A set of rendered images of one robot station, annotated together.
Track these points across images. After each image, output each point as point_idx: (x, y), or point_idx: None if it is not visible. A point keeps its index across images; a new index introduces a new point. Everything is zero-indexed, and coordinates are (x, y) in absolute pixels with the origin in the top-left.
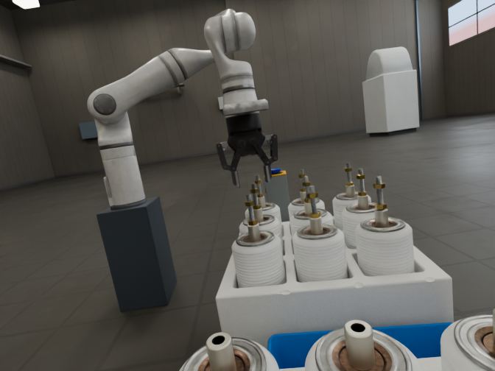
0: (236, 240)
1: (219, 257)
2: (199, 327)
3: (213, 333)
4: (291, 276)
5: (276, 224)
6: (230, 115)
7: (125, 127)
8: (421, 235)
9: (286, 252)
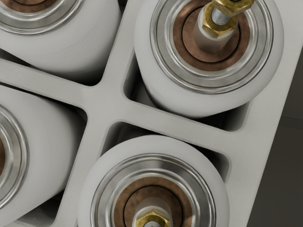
0: (272, 42)
1: None
2: (302, 205)
3: (277, 174)
4: (137, 2)
5: (102, 159)
6: None
7: None
8: None
9: (101, 139)
